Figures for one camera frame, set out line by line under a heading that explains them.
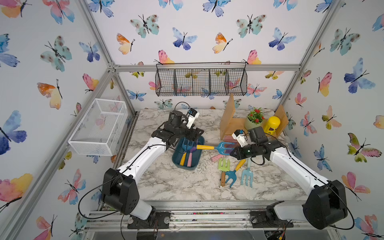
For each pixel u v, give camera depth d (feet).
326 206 1.33
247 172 2.93
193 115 2.26
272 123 2.99
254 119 2.98
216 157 3.08
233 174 2.92
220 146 2.71
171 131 2.01
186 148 3.25
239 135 2.44
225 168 2.99
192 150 3.23
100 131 2.82
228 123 2.97
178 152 3.12
